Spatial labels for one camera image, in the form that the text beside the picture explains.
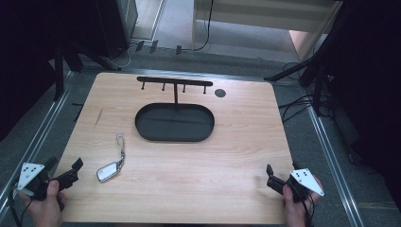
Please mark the person's left hand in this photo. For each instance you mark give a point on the person's left hand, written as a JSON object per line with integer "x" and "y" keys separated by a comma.
{"x": 47, "y": 208}

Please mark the white key fob with keyring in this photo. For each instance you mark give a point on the white key fob with keyring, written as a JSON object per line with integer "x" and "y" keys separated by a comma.
{"x": 108, "y": 171}

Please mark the dark cabinet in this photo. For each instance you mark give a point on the dark cabinet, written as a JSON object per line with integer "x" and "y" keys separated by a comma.
{"x": 118, "y": 22}

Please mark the person's right hand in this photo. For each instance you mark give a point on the person's right hand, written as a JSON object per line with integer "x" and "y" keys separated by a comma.
{"x": 294, "y": 211}

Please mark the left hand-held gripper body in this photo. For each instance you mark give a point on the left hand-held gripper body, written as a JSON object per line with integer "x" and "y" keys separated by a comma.
{"x": 31, "y": 176}

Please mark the black key hook stand tray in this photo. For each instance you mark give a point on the black key hook stand tray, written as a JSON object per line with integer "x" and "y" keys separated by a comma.
{"x": 175, "y": 123}

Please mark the black round table grommet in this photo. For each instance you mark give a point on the black round table grommet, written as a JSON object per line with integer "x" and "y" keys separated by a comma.
{"x": 220, "y": 93}

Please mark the black tripod stand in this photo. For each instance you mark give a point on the black tripod stand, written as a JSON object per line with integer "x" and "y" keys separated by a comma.
{"x": 315, "y": 63}

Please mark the white furniture panel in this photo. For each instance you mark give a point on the white furniture panel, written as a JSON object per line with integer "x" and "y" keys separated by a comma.
{"x": 261, "y": 15}

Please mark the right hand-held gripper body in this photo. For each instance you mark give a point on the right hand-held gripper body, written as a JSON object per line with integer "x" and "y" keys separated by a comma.
{"x": 304, "y": 183}

